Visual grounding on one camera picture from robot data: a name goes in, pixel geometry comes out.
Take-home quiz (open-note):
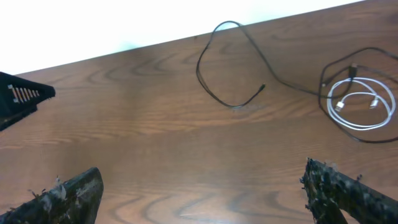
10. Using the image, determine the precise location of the thin black cable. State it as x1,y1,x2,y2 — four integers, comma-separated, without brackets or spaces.
317,46,398,144

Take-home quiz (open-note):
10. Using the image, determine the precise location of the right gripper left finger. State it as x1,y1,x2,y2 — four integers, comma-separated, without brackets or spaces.
1,167,104,224

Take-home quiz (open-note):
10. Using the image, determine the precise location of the white USB cable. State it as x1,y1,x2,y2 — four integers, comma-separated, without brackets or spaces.
326,77,397,131

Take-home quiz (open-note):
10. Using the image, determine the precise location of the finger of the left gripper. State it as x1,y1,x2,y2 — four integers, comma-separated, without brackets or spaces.
1,72,55,131

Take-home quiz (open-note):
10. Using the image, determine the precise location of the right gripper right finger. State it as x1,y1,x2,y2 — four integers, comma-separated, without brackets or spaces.
300,158,397,223

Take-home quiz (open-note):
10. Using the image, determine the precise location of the black USB cable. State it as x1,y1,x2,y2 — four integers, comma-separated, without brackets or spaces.
195,20,330,109

